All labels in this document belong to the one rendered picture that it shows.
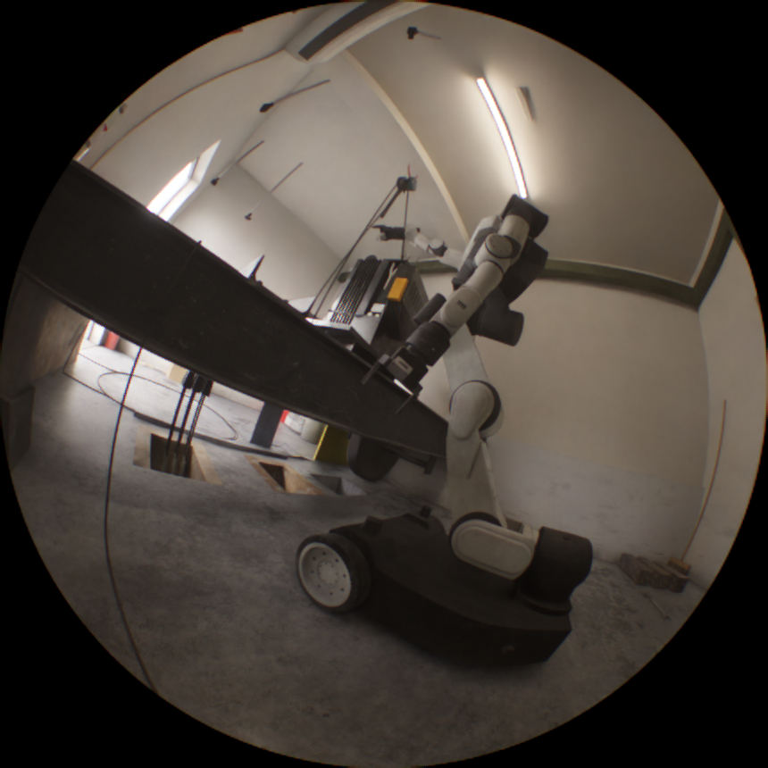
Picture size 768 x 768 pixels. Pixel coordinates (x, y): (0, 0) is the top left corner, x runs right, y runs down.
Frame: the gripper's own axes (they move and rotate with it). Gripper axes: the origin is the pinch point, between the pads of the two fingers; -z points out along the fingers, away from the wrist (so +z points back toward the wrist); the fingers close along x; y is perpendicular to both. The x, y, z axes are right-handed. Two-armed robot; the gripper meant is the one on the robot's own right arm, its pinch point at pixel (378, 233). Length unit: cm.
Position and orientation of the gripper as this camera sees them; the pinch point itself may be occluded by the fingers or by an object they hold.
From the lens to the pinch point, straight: 169.5
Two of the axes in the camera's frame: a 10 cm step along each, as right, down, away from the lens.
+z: 9.0, 2.6, -3.4
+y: 3.4, -9.2, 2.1
